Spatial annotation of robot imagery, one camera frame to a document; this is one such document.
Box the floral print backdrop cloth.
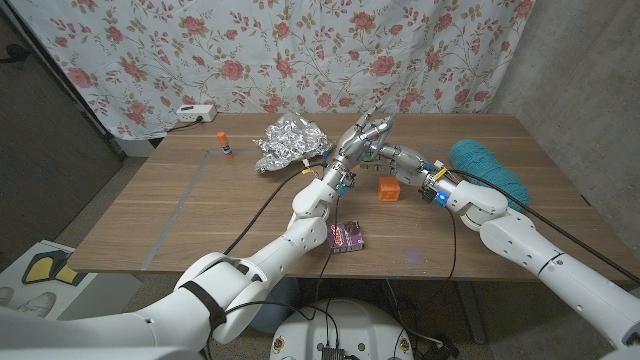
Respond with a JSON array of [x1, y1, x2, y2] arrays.
[[9, 0, 536, 141]]

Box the white power strip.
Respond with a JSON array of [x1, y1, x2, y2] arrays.
[[175, 103, 218, 124]]

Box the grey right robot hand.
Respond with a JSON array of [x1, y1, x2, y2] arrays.
[[359, 142, 451, 204]]

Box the purple box of matches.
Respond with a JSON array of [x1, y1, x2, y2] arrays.
[[327, 220, 366, 255]]

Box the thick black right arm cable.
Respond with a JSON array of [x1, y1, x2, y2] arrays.
[[447, 168, 640, 286]]

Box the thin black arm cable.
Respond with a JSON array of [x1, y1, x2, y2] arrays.
[[446, 207, 459, 289], [202, 192, 342, 360]]

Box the white floor board yellow marks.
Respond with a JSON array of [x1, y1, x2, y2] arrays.
[[0, 239, 144, 321]]

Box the black power strip cord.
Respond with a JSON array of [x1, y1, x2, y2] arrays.
[[166, 115, 205, 134]]

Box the grey scissors with orange handles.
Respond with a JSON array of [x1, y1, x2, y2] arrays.
[[367, 115, 396, 169]]

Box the teal yarn skein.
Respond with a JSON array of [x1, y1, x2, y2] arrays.
[[448, 138, 531, 214]]

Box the grey table leg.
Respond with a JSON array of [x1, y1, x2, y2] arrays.
[[454, 280, 487, 345]]

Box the blue-grey stool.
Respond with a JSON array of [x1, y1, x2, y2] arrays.
[[249, 276, 301, 335]]

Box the glue stick with orange cap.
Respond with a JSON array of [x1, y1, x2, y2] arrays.
[[216, 131, 235, 160]]

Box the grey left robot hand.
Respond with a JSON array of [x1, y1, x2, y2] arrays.
[[324, 102, 396, 177]]

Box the crumpled aluminum foil sheet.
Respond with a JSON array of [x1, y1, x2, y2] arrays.
[[253, 112, 335, 174]]

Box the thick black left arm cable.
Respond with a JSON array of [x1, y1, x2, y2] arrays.
[[222, 162, 329, 256]]

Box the orange cube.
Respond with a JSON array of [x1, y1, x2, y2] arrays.
[[377, 175, 402, 203]]

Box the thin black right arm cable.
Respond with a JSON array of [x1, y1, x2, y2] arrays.
[[446, 207, 459, 289]]

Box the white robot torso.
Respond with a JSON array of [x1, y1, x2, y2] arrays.
[[269, 298, 415, 360]]

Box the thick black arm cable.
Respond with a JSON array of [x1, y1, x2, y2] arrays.
[[222, 162, 329, 256], [447, 168, 640, 286]]

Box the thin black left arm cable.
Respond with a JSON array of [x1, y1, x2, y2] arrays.
[[202, 192, 342, 360]]

